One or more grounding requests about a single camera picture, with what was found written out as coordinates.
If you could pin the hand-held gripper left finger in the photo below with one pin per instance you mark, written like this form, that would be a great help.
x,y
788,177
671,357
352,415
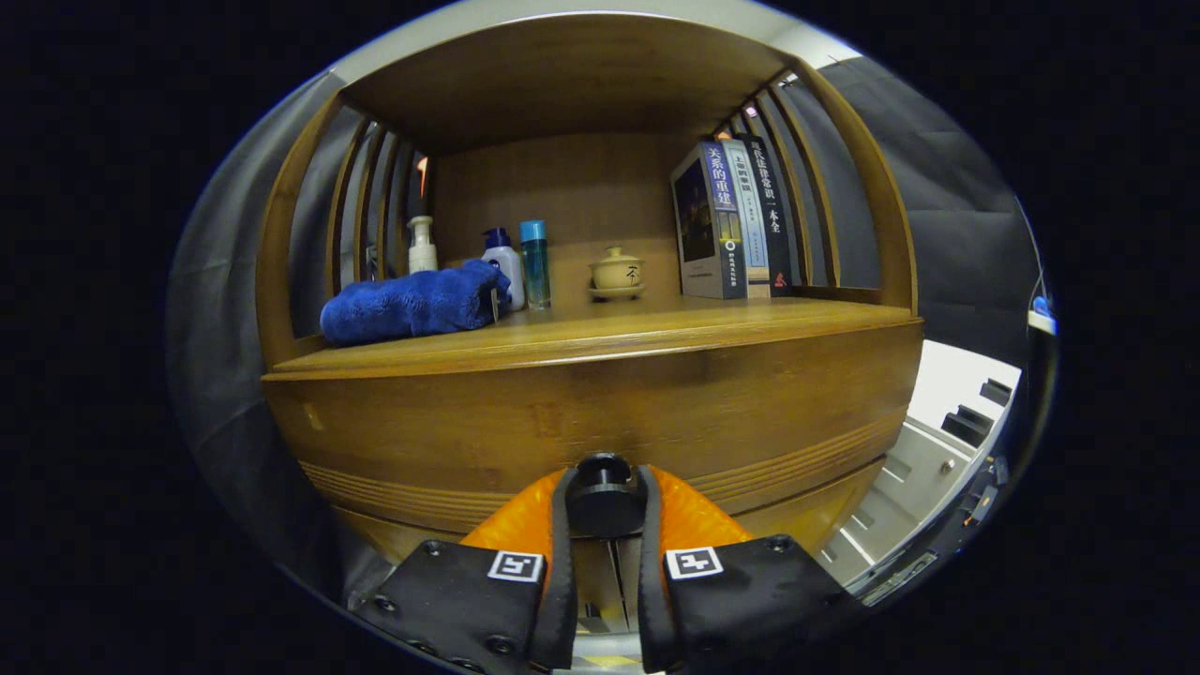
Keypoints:
x,y
469,600

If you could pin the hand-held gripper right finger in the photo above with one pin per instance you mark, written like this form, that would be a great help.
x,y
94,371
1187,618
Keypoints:
x,y
741,600

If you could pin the black drawer knob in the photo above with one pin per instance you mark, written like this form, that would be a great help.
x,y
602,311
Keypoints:
x,y
600,497

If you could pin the wooden drawer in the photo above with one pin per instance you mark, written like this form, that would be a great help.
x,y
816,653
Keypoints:
x,y
562,412

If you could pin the wooden countertop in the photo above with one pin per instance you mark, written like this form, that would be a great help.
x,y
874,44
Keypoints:
x,y
656,328

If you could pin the wooden cabinet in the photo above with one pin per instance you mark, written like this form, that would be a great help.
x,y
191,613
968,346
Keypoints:
x,y
562,84

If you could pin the white box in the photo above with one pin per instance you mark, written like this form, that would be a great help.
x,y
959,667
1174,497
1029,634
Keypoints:
x,y
937,394

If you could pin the blue towel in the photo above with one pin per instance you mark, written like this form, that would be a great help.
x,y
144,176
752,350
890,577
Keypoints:
x,y
403,305

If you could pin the teal bottle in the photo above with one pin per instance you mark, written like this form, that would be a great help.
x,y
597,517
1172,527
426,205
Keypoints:
x,y
535,267

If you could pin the white bottle blue cap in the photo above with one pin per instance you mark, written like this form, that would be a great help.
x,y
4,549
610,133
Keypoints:
x,y
506,262

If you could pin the beige lidded teacup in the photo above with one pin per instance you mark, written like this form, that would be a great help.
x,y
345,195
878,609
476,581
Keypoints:
x,y
617,272

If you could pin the white pump bottle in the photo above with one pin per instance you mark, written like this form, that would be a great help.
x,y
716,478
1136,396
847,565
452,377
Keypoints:
x,y
422,248

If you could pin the blue spine book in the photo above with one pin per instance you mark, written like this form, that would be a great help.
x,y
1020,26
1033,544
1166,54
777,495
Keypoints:
x,y
708,225

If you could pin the white spine book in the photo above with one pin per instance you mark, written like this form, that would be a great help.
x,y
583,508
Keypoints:
x,y
750,220

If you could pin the black spine book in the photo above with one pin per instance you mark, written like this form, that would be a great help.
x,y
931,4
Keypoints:
x,y
773,216

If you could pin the white side table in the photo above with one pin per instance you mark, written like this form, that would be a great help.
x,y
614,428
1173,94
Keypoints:
x,y
1042,323

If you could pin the small blue object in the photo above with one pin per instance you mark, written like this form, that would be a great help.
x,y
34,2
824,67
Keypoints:
x,y
1041,305

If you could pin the black backdrop cloth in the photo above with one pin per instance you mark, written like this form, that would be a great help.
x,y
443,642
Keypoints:
x,y
956,216

